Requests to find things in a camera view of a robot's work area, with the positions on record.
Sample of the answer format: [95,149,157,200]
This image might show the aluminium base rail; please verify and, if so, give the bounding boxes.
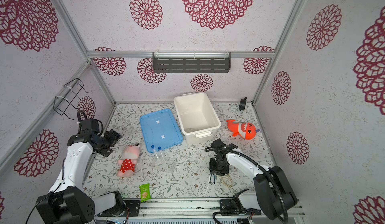
[52,196,307,224]

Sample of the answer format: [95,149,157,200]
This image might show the black wire wall rack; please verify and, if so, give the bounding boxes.
[52,78,92,120]

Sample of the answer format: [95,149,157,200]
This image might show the pink frog plush toy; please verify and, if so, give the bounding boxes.
[117,144,140,177]

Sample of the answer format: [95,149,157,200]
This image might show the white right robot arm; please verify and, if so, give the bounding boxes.
[205,147,298,224]

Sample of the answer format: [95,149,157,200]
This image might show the aluminium frame post right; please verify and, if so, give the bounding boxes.
[252,0,307,108]

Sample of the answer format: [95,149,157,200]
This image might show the green snack packet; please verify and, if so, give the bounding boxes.
[139,183,151,203]

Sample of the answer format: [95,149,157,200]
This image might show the white plastic storage bin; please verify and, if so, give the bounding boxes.
[173,92,221,145]

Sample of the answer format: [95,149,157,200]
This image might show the grey wall shelf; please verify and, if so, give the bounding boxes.
[152,52,231,74]

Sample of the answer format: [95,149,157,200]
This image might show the glass stirring rod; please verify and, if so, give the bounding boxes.
[206,173,211,192]

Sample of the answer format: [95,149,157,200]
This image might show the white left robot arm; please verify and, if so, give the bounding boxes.
[36,129,126,224]

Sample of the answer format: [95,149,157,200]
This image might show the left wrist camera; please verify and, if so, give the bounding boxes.
[77,110,104,136]

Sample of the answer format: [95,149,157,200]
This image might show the blue plastic bin lid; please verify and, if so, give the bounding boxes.
[139,109,183,153]

